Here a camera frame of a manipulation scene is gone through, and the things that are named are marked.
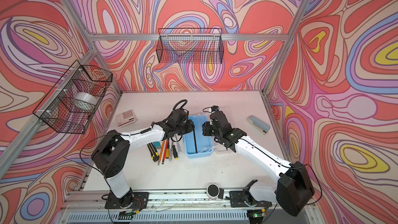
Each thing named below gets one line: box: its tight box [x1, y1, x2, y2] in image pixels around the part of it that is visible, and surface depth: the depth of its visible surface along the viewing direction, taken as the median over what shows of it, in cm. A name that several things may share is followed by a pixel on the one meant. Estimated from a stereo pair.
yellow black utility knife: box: [147, 142, 160, 163], surface depth 90 cm
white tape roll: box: [73, 92, 99, 113], surface depth 74 cm
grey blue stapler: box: [246, 115, 271, 136], surface depth 100 cm
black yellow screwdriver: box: [172, 145, 179, 160], surface depth 90 cm
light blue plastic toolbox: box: [182, 113, 214, 159], surface depth 88 cm
